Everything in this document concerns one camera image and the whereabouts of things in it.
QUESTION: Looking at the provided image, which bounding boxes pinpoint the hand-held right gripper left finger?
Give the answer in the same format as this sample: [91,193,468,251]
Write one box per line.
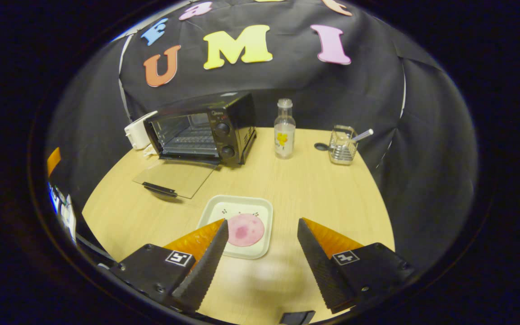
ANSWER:
[110,219,229,313]

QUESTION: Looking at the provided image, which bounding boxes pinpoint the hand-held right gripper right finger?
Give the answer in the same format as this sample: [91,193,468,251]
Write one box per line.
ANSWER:
[297,218,415,314]

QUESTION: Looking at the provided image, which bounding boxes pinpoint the pink ham slice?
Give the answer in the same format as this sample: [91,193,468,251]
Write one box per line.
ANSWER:
[227,214,265,247]

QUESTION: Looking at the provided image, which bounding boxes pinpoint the white square plate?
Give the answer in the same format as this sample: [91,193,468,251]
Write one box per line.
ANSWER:
[197,195,274,260]

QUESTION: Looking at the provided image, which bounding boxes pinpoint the black electric oven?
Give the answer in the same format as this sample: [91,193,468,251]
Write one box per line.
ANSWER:
[133,93,257,200]

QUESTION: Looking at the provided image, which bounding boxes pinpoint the white toaster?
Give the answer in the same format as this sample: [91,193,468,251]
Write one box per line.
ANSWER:
[124,111,158,150]

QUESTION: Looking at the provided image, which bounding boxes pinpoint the clear glass bottle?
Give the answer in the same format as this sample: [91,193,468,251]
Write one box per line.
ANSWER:
[274,98,296,159]

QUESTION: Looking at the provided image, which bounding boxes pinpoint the black backdrop cloth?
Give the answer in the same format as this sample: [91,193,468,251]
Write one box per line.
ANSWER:
[46,0,478,271]

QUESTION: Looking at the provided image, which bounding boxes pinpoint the metal wire holder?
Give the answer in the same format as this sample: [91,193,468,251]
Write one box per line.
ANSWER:
[329,125,359,165]

